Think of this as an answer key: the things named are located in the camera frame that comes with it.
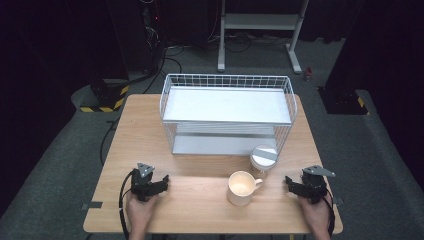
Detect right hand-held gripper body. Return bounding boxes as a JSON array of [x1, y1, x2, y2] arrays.
[[301, 165, 337, 205]]

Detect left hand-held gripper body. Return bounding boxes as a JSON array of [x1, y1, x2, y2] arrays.
[[130, 162, 158, 203]]

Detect cream ceramic cup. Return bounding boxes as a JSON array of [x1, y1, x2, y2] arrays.
[[226, 170, 264, 207]]

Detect white wire shelf rack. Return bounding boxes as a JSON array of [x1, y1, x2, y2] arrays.
[[158, 73, 299, 158]]

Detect person's right hand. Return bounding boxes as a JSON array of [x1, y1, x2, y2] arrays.
[[297, 192, 334, 235]]

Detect person's left hand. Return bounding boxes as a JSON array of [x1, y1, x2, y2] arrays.
[[125, 193, 160, 233]]

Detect black yellow striped stand base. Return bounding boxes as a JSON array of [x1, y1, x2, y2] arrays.
[[317, 86, 371, 116], [79, 78, 131, 114]]

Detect white metal stand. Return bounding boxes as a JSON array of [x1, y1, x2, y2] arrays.
[[216, 0, 310, 75]]

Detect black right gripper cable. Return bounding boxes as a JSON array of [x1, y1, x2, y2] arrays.
[[323, 187, 336, 238]]

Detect black floor cable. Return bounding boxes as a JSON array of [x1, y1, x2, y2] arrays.
[[99, 117, 122, 167]]

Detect dark equipment tower with wires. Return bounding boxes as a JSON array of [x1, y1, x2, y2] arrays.
[[139, 0, 166, 75]]

